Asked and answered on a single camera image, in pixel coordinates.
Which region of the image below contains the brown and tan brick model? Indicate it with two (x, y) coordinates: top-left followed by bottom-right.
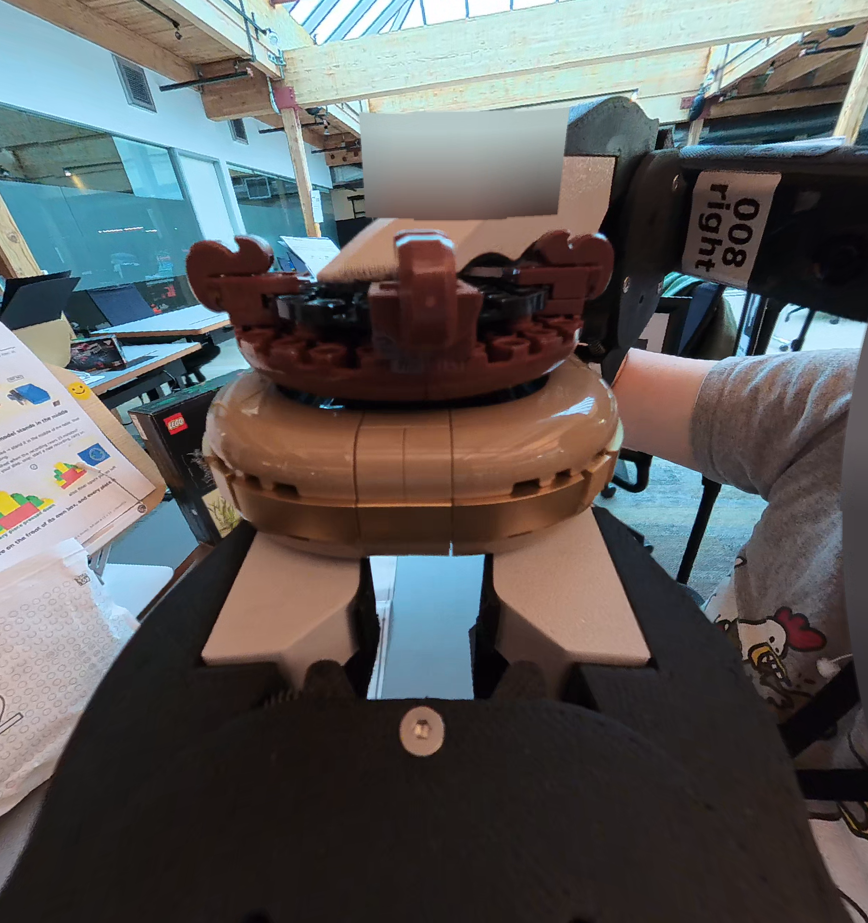
(186, 231), (624, 560)

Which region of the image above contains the white sheet on easel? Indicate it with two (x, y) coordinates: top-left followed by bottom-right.
(278, 234), (342, 280)

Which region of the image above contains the printed instruction sheet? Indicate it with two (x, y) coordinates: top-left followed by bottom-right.
(0, 299), (158, 581)

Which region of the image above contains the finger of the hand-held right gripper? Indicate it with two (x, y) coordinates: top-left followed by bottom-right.
(317, 153), (617, 284)

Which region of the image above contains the white background table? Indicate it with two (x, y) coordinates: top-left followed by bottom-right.
(89, 303), (233, 341)

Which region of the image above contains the wall air vent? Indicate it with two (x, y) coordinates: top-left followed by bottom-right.
(112, 53), (160, 114)

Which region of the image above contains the white numbered parts bag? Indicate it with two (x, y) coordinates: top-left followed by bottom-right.
(0, 537), (144, 839)

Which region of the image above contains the black strap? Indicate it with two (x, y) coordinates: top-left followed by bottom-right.
(779, 660), (868, 803)

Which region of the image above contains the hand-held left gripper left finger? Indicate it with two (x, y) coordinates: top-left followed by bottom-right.
(200, 534), (383, 699)

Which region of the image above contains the black folded board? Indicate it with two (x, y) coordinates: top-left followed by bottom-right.
(0, 271), (83, 331)

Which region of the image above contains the black brick set box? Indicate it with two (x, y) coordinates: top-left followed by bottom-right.
(128, 373), (245, 547)

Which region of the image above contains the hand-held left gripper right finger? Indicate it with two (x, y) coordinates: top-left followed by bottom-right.
(468, 507), (654, 697)

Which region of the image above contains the person's printed clothing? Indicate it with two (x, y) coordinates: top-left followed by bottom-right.
(701, 498), (868, 923)

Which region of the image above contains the person's right forearm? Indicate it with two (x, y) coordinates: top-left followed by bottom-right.
(610, 346), (859, 571)

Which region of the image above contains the small dark brick set box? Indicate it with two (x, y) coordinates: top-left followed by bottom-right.
(66, 336), (129, 374)

